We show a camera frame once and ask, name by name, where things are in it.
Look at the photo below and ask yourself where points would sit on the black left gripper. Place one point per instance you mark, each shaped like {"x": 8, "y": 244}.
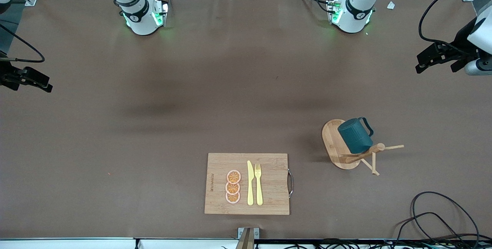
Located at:
{"x": 462, "y": 44}

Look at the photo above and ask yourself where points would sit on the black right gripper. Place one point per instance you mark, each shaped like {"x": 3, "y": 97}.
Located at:
{"x": 6, "y": 76}

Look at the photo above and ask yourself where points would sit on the dark green cup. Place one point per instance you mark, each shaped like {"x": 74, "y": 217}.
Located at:
{"x": 353, "y": 135}

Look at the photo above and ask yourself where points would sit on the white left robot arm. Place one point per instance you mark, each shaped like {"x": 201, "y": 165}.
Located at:
{"x": 357, "y": 10}

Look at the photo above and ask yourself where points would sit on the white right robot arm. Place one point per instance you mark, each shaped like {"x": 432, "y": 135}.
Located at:
{"x": 138, "y": 14}

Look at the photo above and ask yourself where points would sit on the white paper scrap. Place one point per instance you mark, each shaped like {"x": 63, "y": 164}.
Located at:
{"x": 391, "y": 5}

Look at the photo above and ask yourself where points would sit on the metal base connector box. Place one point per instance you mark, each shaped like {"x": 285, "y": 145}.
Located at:
{"x": 161, "y": 12}
{"x": 334, "y": 10}

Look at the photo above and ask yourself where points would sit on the wooden mug tree stand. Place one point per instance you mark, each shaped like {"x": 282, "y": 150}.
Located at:
{"x": 338, "y": 156}

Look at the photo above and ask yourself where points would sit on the brown table cover sheet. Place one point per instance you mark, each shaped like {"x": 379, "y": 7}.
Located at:
{"x": 153, "y": 145}

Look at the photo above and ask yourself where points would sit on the wooden cutting board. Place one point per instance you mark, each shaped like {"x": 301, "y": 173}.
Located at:
{"x": 273, "y": 187}

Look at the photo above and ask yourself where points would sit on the yellow plastic fork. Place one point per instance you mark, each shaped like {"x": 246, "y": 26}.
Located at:
{"x": 258, "y": 191}

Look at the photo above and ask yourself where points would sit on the yellow plastic knife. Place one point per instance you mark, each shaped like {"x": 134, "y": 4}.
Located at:
{"x": 250, "y": 187}

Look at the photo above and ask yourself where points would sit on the orange slice toy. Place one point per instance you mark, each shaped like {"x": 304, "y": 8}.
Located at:
{"x": 233, "y": 176}

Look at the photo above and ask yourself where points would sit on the white edge rail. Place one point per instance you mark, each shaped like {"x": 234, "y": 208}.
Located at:
{"x": 77, "y": 244}

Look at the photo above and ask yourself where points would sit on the metal camera bracket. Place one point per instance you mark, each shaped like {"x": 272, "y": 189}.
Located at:
{"x": 248, "y": 235}

